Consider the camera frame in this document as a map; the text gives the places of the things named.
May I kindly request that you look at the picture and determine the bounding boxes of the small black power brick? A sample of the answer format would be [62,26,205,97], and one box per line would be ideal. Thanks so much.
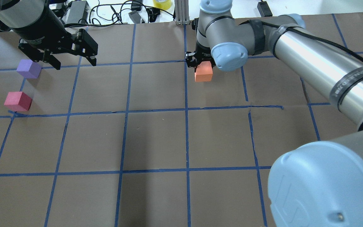
[257,0,273,17]

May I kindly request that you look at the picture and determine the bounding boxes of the black tangled cables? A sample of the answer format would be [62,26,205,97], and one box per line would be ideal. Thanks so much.
[89,0,176,26]

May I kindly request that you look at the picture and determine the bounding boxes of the black power adapter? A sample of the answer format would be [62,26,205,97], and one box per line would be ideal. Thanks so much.
[66,0,89,24]

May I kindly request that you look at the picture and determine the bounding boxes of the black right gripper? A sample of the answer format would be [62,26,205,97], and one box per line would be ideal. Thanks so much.
[185,44,216,68]

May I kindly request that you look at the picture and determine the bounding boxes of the orange foam cube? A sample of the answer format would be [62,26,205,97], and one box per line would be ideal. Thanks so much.
[194,61,213,82]

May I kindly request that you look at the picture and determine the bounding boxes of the aluminium frame post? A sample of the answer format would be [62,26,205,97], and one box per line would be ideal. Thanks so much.
[174,0,190,26]

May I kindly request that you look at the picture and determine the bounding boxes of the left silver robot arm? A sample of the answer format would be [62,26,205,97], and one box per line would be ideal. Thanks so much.
[0,0,98,70]

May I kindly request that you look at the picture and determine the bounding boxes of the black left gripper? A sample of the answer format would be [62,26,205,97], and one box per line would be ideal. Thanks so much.
[0,0,98,70]

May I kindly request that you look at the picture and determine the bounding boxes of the red foam cube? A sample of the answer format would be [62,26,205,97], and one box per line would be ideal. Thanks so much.
[4,91,32,112]

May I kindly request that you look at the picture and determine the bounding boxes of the purple foam cube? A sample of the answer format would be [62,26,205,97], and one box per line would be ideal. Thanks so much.
[16,59,42,79]

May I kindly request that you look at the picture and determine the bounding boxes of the yellow tape roll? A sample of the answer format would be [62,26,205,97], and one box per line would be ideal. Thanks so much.
[153,0,172,10]

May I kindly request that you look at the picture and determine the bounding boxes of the grey plug adapter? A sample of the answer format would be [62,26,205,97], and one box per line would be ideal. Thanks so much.
[128,10,145,24]

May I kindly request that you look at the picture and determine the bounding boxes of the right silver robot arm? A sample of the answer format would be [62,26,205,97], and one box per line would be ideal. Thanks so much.
[185,0,363,227]

